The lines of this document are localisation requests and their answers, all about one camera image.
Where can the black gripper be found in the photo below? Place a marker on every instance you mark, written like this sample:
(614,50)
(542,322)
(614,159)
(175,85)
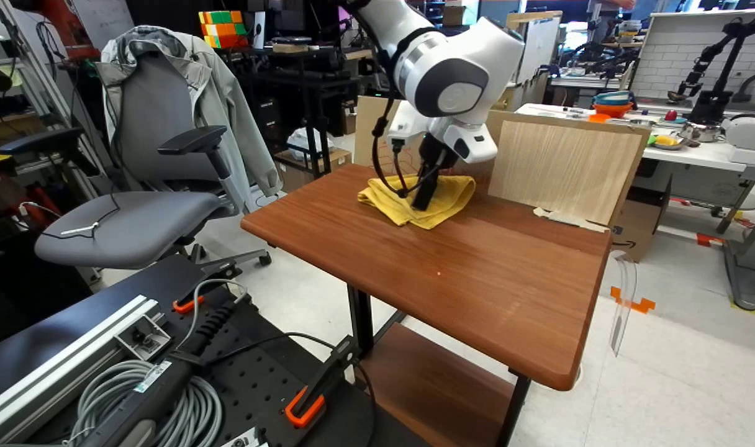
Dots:
(437,155)

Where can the yellow towel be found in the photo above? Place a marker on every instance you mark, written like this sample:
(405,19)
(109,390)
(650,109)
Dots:
(392,202)

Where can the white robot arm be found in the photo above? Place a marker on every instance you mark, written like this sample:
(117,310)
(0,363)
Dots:
(443,58)

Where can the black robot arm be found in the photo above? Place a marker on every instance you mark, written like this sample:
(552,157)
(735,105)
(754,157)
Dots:
(716,66)

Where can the plain cardboard sheet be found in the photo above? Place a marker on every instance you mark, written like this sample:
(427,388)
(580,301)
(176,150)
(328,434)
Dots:
(367,126)

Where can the light wood panel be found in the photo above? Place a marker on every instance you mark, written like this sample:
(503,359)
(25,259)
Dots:
(560,166)

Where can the white paper strip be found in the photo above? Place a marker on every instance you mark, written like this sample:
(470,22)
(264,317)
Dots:
(566,220)

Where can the black table leg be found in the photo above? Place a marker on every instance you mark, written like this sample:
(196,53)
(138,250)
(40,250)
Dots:
(360,320)
(515,412)

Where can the black desk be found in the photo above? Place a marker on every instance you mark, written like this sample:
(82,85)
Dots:
(303,75)

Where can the wood framed whiteboard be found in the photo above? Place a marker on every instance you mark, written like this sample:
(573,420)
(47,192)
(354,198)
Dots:
(542,40)

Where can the wooden lower table shelf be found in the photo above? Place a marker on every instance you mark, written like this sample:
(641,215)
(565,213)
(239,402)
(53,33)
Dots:
(434,388)

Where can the orange blue round stack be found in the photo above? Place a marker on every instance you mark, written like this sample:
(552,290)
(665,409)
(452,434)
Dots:
(614,102)

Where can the grey jacket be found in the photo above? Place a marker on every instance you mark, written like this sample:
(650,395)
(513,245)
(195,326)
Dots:
(218,109)

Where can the orange floor tape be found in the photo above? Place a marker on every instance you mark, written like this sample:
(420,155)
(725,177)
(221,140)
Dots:
(633,304)

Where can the yellow green small object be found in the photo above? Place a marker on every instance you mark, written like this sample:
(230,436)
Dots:
(665,140)

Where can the orange black clamp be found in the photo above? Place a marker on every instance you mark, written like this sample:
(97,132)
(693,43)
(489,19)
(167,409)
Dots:
(191,301)
(303,412)

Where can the multicoloured block cube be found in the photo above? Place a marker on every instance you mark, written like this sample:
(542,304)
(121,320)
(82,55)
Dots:
(221,28)

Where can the white work table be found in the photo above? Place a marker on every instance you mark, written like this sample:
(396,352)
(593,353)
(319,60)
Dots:
(700,155)

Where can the red white bar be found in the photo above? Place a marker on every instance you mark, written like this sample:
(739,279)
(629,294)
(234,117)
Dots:
(700,239)

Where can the white pegboard panel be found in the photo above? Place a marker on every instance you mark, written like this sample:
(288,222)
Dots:
(683,58)

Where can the grey office chair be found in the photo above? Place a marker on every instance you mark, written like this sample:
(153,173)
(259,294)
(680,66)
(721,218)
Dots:
(119,225)

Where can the white device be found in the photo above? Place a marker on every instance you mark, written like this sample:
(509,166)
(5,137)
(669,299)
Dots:
(750,132)

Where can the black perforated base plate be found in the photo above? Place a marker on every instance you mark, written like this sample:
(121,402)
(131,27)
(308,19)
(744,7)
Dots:
(254,374)

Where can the aluminium rail profile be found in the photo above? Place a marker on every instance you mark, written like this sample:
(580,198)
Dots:
(63,356)

